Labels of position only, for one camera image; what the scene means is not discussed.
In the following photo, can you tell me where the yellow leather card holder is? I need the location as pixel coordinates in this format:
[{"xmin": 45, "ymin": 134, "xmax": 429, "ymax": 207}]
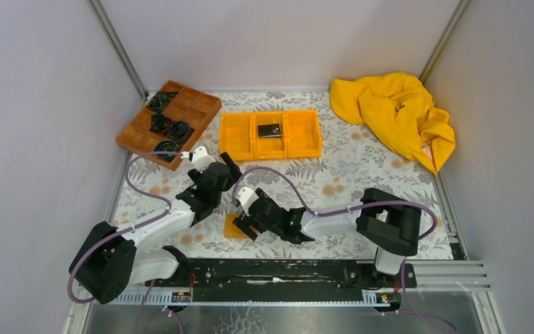
[{"xmin": 224, "ymin": 214, "xmax": 248, "ymax": 239}]

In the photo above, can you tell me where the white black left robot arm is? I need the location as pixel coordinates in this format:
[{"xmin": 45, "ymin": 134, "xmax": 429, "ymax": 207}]
[{"xmin": 67, "ymin": 146, "xmax": 241, "ymax": 304}]

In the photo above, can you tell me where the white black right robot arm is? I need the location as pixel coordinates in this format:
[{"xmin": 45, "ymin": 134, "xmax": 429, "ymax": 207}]
[{"xmin": 235, "ymin": 186, "xmax": 421, "ymax": 287}]

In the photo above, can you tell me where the black credit card stack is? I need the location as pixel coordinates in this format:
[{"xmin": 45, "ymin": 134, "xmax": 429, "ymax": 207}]
[{"xmin": 257, "ymin": 123, "xmax": 282, "ymax": 138}]

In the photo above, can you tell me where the yellow middle bin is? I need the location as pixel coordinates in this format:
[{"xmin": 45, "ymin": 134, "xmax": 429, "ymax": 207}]
[{"xmin": 252, "ymin": 111, "xmax": 288, "ymax": 160}]

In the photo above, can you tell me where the yellow bin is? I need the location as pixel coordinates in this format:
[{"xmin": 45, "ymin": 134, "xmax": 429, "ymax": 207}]
[
  {"xmin": 252, "ymin": 111, "xmax": 288, "ymax": 160},
  {"xmin": 284, "ymin": 109, "xmax": 322, "ymax": 159},
  {"xmin": 218, "ymin": 113, "xmax": 253, "ymax": 161}
]

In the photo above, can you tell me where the yellow left bin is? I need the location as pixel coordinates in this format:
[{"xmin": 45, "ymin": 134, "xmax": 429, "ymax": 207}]
[{"xmin": 218, "ymin": 113, "xmax": 253, "ymax": 161}]

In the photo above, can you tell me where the yellow right bin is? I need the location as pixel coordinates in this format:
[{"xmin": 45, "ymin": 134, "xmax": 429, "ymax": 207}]
[{"xmin": 284, "ymin": 109, "xmax": 322, "ymax": 159}]

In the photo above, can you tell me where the orange compartment tray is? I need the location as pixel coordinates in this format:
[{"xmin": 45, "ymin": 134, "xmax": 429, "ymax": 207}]
[{"xmin": 115, "ymin": 80, "xmax": 222, "ymax": 154}]

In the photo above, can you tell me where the yellow crumpled cloth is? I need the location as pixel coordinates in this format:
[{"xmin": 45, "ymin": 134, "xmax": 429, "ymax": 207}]
[{"xmin": 329, "ymin": 72, "xmax": 456, "ymax": 174}]

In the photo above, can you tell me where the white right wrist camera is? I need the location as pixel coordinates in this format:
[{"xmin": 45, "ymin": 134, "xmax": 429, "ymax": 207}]
[{"xmin": 236, "ymin": 186, "xmax": 259, "ymax": 216}]

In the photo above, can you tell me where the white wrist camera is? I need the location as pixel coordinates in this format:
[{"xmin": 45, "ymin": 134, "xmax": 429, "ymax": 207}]
[
  {"xmin": 236, "ymin": 186, "xmax": 259, "ymax": 216},
  {"xmin": 189, "ymin": 145, "xmax": 216, "ymax": 173}
]

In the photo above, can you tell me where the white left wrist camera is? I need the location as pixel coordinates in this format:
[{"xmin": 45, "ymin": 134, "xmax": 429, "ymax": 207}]
[{"xmin": 189, "ymin": 145, "xmax": 216, "ymax": 173}]

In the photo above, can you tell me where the black coiled strap bottom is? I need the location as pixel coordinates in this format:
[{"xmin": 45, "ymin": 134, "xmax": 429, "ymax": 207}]
[{"xmin": 153, "ymin": 140, "xmax": 183, "ymax": 163}]

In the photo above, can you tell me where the black coiled strap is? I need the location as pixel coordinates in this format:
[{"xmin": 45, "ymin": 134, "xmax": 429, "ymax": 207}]
[
  {"xmin": 168, "ymin": 120, "xmax": 195, "ymax": 143},
  {"xmin": 153, "ymin": 140, "xmax": 183, "ymax": 163},
  {"xmin": 146, "ymin": 90, "xmax": 179, "ymax": 114},
  {"xmin": 149, "ymin": 113, "xmax": 172, "ymax": 136}
]

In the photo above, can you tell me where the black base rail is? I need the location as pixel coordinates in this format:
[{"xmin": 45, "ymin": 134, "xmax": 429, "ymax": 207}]
[{"xmin": 146, "ymin": 258, "xmax": 417, "ymax": 303}]

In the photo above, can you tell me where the black coiled strap middle right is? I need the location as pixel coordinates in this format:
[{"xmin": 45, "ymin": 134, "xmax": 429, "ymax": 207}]
[{"xmin": 168, "ymin": 120, "xmax": 195, "ymax": 143}]

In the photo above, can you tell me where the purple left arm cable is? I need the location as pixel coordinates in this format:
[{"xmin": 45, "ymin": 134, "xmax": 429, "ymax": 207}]
[{"xmin": 66, "ymin": 150, "xmax": 192, "ymax": 334}]

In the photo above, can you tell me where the black coiled strap middle left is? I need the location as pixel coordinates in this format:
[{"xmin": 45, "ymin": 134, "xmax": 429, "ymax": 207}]
[{"xmin": 149, "ymin": 113, "xmax": 172, "ymax": 136}]

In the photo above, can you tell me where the black coiled strap top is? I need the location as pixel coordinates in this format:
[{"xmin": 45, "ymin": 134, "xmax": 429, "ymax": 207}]
[{"xmin": 146, "ymin": 90, "xmax": 179, "ymax": 114}]

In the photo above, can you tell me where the aluminium frame rail front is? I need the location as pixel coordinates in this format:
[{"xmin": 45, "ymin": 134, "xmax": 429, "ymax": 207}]
[{"xmin": 105, "ymin": 260, "xmax": 490, "ymax": 308}]

